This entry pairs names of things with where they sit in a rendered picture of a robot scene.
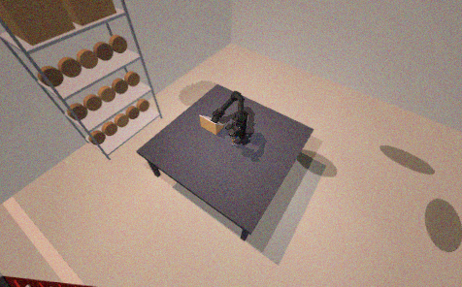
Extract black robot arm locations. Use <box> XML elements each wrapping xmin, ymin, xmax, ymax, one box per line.
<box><xmin>211</xmin><ymin>90</ymin><xmax>245</xmax><ymax>137</ymax></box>

